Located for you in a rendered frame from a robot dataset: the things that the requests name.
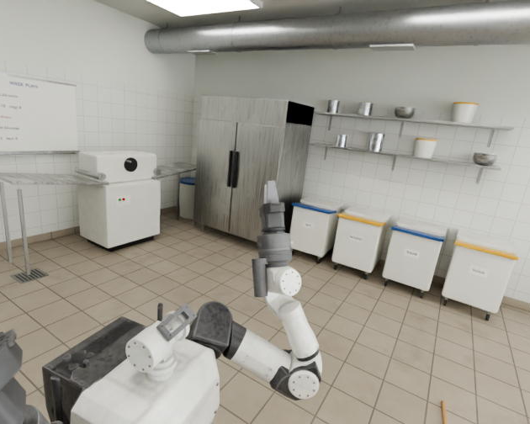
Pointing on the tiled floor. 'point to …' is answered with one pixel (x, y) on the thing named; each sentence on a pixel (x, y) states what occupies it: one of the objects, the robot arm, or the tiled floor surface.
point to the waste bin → (187, 197)
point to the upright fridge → (249, 160)
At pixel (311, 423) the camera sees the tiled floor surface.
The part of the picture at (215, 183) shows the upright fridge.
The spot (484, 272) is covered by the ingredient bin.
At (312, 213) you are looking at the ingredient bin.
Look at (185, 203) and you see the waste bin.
